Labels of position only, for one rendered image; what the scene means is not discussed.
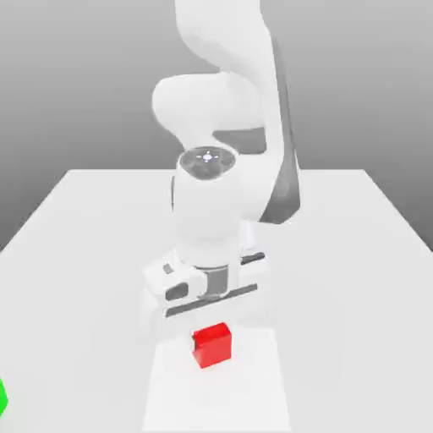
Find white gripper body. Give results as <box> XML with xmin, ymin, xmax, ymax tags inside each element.
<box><xmin>140</xmin><ymin>266</ymin><xmax>274</xmax><ymax>340</ymax></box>

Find small red cube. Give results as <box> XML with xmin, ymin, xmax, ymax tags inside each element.
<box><xmin>191</xmin><ymin>321</ymin><xmax>233</xmax><ymax>370</ymax></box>

